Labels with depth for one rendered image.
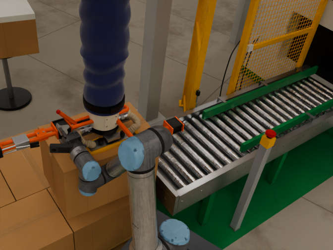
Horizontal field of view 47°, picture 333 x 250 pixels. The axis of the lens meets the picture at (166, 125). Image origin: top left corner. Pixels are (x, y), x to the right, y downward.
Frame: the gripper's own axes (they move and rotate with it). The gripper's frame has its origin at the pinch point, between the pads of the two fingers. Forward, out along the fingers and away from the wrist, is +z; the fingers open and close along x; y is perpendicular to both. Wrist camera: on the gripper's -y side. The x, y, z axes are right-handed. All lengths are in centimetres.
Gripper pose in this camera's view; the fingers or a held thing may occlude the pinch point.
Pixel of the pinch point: (56, 130)
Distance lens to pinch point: 207.1
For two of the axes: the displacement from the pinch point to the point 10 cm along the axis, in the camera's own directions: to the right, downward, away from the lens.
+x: 1.1, -7.6, -6.4
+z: -5.9, -5.7, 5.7
